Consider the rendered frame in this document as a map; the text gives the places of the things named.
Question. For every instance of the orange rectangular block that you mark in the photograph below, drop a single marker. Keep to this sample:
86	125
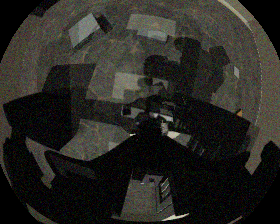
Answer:
238	113

